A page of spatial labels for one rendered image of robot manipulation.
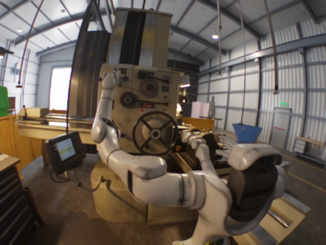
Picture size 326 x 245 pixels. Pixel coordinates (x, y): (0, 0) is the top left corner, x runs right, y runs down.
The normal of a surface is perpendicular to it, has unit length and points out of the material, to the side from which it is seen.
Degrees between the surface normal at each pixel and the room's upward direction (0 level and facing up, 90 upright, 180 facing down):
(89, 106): 90
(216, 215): 90
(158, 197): 83
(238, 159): 82
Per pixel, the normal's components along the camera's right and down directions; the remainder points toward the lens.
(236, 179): -0.99, -0.07
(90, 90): 0.21, 0.14
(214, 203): -0.86, -0.02
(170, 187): 0.11, -0.59
